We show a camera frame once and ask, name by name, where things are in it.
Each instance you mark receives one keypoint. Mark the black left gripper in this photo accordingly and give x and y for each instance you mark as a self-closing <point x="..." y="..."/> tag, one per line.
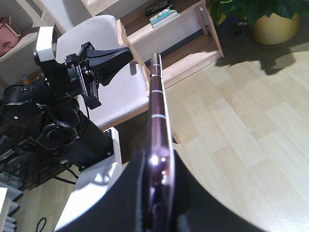
<point x="106" y="64"/>

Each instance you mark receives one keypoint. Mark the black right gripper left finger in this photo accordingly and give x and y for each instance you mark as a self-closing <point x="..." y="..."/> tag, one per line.
<point x="96" y="208"/>

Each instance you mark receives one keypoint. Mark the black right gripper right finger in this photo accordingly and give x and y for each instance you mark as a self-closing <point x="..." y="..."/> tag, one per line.
<point x="196" y="210"/>

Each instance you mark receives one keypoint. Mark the black smartphone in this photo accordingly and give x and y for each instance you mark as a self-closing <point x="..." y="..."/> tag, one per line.
<point x="159" y="179"/>

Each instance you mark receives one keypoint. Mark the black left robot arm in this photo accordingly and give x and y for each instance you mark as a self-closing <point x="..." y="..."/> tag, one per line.
<point x="43" y="132"/>

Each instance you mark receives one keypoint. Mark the white chair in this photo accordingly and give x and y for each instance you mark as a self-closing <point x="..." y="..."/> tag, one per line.
<point x="125" y="93"/>

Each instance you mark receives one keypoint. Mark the stacked books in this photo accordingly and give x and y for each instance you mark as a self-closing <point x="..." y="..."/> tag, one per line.
<point x="160" y="13"/>

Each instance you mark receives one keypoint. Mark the wooden shelf unit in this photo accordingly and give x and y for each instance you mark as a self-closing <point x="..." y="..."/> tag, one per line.
<point x="187" y="42"/>

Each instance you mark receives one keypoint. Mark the pink bag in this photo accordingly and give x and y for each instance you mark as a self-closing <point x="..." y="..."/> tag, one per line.
<point x="9" y="35"/>

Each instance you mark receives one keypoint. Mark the green potted plant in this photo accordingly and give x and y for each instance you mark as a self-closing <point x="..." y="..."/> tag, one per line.
<point x="252" y="10"/>

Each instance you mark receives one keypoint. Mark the yellow plant pot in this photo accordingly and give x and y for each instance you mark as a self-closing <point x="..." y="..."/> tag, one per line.
<point x="275" y="29"/>

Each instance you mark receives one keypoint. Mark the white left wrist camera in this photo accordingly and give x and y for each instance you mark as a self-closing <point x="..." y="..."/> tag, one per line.
<point x="45" y="48"/>

